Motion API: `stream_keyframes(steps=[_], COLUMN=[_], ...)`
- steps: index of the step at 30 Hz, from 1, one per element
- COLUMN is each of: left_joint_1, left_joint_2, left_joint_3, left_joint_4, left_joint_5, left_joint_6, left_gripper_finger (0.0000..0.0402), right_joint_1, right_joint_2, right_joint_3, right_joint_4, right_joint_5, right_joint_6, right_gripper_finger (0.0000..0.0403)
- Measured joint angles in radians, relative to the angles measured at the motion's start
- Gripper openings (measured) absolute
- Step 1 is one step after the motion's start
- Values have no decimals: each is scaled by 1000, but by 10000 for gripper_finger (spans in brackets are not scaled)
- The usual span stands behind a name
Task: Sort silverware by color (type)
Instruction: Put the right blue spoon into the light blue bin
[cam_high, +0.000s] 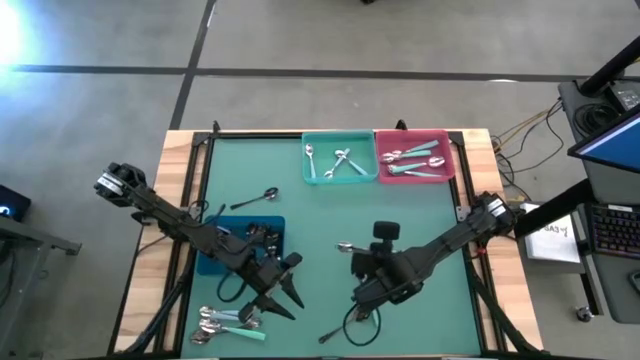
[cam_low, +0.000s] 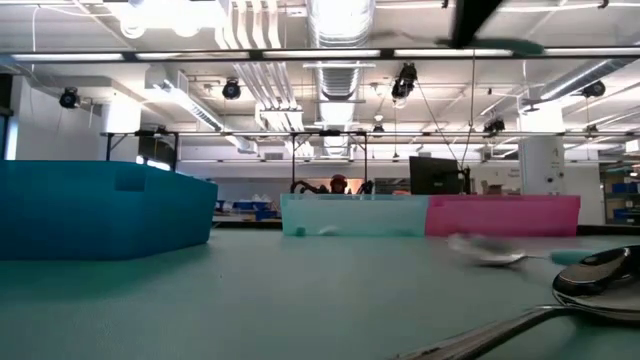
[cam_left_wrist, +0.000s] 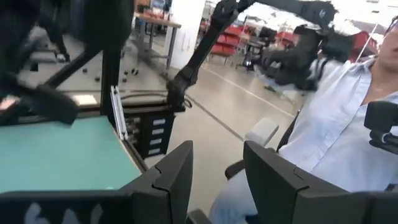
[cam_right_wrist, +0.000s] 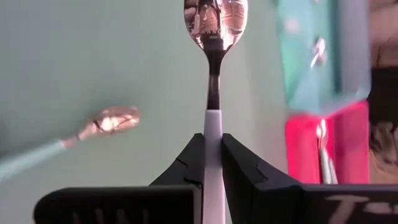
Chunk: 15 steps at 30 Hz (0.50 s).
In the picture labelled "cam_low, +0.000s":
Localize translucent teal plastic bin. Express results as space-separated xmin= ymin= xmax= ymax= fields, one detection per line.
xmin=280 ymin=193 xmax=431 ymax=238

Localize pale blue handled spoon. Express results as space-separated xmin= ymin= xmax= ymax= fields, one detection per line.
xmin=446 ymin=232 xmax=597 ymax=267

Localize black-handled steel spoon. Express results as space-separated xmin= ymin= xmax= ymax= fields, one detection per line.
xmin=394 ymin=246 xmax=640 ymax=360

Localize blue plastic bin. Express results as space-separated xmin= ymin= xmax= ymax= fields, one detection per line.
xmin=0 ymin=159 xmax=219 ymax=261

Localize black computer monitor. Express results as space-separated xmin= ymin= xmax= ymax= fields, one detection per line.
xmin=408 ymin=155 xmax=472 ymax=197

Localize white column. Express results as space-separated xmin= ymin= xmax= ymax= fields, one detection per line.
xmin=518 ymin=135 xmax=567 ymax=197

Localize pink plastic bin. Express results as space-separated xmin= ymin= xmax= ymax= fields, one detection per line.
xmin=425 ymin=194 xmax=582 ymax=238

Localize person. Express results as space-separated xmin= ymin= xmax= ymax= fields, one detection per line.
xmin=328 ymin=173 xmax=350 ymax=195

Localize white ceiling pipes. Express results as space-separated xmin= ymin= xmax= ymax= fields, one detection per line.
xmin=214 ymin=0 xmax=306 ymax=132

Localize black overhead rig crossbar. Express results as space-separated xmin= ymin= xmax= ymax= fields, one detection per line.
xmin=0 ymin=47 xmax=640 ymax=64

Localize storage shelving rack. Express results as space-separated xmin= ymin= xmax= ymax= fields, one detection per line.
xmin=599 ymin=162 xmax=640 ymax=226

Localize blue storage crate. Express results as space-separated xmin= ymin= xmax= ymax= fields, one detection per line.
xmin=215 ymin=199 xmax=281 ymax=222

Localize green table mat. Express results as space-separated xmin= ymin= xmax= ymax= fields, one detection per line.
xmin=0 ymin=227 xmax=640 ymax=360

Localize thin hanging cable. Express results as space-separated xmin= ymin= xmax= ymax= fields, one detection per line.
xmin=458 ymin=48 xmax=477 ymax=169

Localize silver round ceiling duct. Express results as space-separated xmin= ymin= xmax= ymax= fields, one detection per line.
xmin=519 ymin=57 xmax=640 ymax=114

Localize silver ventilation duct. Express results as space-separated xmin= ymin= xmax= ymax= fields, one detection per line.
xmin=307 ymin=0 xmax=377 ymax=157

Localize black metal table frame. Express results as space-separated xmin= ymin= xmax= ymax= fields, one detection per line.
xmin=99 ymin=129 xmax=370 ymax=196

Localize white rectangular ceiling duct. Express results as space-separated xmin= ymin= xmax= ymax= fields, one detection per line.
xmin=144 ymin=74 xmax=259 ymax=154

